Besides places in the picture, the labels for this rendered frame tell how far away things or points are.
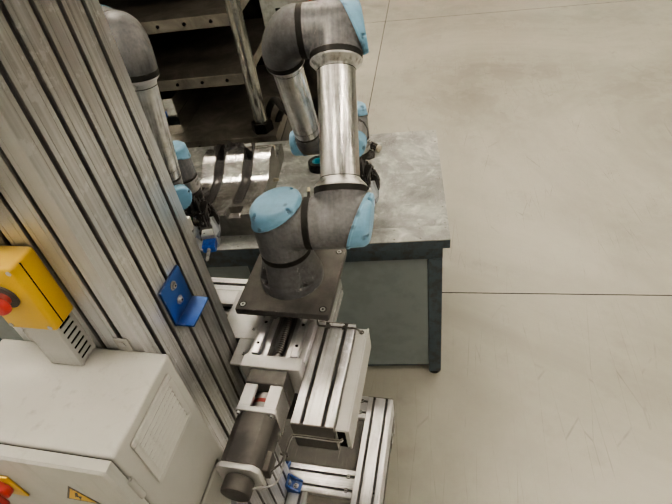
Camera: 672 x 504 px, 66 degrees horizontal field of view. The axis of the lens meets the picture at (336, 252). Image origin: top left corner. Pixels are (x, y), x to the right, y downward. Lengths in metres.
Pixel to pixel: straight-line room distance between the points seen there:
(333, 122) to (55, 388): 0.71
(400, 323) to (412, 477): 0.56
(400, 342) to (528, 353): 0.59
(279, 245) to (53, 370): 0.47
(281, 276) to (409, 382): 1.22
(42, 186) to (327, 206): 0.54
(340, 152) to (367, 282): 0.85
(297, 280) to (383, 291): 0.77
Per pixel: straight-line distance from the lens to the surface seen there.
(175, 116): 2.57
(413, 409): 2.19
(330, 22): 1.17
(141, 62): 1.29
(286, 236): 1.08
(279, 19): 1.20
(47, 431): 0.92
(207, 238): 1.76
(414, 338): 2.09
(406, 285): 1.86
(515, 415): 2.21
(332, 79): 1.13
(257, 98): 2.35
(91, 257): 0.81
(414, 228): 1.70
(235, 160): 1.97
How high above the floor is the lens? 1.88
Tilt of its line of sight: 41 degrees down
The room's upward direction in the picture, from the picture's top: 10 degrees counter-clockwise
